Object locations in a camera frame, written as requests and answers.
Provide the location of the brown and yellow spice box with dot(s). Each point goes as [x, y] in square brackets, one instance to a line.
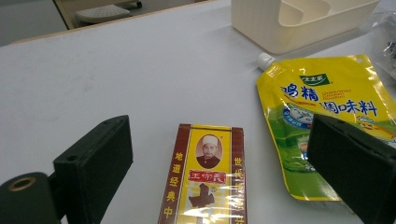
[205, 189]

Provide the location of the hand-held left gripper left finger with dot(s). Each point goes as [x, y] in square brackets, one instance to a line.
[93, 174]

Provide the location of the clear plastic bag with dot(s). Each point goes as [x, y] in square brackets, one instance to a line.
[389, 46]

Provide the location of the yellow spout pouch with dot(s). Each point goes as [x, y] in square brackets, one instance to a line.
[330, 93]

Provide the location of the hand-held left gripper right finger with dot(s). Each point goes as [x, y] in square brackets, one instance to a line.
[355, 168]

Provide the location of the cream plastic organizer box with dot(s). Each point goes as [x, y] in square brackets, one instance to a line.
[258, 28]

